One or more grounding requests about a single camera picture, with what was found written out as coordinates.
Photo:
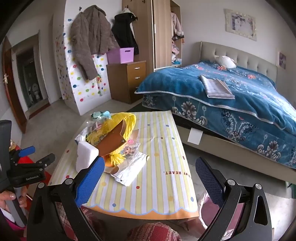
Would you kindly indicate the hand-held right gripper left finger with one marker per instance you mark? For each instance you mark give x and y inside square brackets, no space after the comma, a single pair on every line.
[91,176]

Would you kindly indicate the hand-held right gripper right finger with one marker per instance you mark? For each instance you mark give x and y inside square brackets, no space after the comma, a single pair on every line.
[208,176]

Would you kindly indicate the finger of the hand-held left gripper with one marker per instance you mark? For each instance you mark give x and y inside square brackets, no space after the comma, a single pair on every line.
[44,161]
[25,150]

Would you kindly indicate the brown cardboard box piece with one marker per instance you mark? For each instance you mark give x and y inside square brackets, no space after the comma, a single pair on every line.
[111,141]

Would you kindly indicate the person's left hand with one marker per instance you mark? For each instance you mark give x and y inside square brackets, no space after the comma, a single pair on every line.
[9,196]

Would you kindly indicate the white foam block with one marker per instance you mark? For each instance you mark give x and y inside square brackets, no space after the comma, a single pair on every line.
[85,155]

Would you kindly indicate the pink white cloth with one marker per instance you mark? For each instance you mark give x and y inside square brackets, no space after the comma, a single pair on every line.
[129,171]

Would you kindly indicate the white paper sheet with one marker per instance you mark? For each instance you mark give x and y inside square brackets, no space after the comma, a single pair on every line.
[194,136]

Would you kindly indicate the doll print plastic packet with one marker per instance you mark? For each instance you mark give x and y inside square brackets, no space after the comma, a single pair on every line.
[129,150]

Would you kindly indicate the brown wooden door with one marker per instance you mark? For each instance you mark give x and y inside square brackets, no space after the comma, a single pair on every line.
[11,92]

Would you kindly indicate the clear plastic wrapper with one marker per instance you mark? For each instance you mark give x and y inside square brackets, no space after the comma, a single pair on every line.
[98,127]

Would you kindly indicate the white toilet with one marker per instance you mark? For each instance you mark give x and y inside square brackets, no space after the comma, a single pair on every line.
[34,91]

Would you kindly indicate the teal round object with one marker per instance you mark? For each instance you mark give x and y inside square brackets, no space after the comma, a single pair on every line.
[99,115]

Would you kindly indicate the yellow mesh bag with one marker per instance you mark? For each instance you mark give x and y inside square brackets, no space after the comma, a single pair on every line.
[127,125]

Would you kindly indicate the person's plaid red pants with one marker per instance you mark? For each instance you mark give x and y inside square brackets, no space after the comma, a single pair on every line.
[152,231]

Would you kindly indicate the white polka-dot board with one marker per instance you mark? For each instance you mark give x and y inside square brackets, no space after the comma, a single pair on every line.
[90,97]

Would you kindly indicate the dark green rug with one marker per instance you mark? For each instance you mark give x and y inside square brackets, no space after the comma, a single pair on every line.
[134,107]

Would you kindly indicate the folded grey cloth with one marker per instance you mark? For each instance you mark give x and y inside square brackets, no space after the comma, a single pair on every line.
[217,89]

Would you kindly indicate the bed with blue blanket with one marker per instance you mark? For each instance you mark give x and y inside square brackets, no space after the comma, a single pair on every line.
[185,85]

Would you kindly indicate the wooden drawer cabinet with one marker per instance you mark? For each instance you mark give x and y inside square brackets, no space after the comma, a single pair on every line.
[120,81]

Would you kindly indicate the white plush toy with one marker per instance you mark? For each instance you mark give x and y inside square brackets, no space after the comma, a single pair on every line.
[225,61]

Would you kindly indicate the purple storage box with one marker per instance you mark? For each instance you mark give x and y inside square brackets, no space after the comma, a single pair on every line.
[126,55]

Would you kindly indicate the pile of folded clothes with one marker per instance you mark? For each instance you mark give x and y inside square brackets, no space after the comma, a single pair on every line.
[176,51]

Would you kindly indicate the brown padded coat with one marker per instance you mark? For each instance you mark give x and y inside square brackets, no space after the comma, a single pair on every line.
[87,34]

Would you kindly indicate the wooden wardrobe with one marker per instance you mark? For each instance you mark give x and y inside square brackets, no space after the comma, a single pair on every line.
[161,34]

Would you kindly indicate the black coat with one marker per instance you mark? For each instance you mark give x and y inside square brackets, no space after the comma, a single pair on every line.
[123,30]

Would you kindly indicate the pink fluffy hanging garment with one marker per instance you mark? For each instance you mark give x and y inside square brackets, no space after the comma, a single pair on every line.
[175,23]

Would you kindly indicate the small wall picture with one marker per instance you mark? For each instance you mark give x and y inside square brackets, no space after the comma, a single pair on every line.
[281,59]

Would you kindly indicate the wall poster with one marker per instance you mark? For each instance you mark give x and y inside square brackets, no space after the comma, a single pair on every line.
[240,24]

